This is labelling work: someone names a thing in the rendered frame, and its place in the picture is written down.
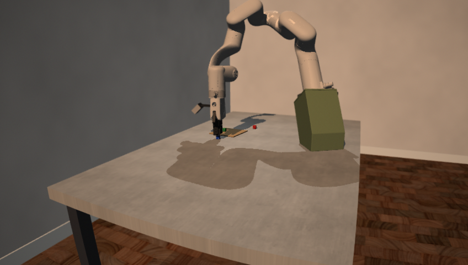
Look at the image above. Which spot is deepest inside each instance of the tan flat mat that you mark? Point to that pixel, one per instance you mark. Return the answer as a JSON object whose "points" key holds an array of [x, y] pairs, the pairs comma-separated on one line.
{"points": [[232, 132]]}

